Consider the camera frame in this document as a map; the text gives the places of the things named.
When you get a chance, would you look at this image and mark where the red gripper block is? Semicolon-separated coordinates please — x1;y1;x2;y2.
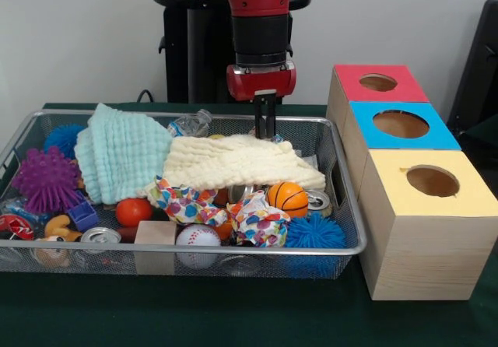
226;66;296;140

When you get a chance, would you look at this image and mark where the polka-dot paper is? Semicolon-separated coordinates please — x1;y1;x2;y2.
248;127;284;145
226;190;292;248
154;174;229;226

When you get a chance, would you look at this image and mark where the wooden three-hole sorting box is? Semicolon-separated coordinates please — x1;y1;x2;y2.
325;64;498;301

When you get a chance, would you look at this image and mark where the silver mesh bin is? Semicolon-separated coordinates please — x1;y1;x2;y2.
0;109;369;280

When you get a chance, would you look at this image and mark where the cream cloth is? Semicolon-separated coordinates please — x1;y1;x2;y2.
136;135;327;208

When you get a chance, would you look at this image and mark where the orange toy basketball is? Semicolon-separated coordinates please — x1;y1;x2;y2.
266;181;310;219

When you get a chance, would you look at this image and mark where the blue fuzzy ball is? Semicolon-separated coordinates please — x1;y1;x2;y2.
283;211;347;278

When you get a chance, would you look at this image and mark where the white toy baseball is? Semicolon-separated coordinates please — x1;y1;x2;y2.
175;224;222;269

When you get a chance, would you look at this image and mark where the mint green cloth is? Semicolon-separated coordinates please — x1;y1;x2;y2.
73;103;174;205

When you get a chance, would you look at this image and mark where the plain wooden block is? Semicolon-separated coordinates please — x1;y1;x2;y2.
134;220;178;275

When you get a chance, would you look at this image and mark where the orange-red ball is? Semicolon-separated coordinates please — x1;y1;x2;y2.
115;197;154;228

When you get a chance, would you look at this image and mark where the dark green tablecloth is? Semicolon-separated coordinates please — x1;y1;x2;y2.
0;103;498;347

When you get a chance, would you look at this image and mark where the purple spiky ball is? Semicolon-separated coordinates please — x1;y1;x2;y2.
11;146;82;216

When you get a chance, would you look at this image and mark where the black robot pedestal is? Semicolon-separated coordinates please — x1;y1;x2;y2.
149;0;312;105

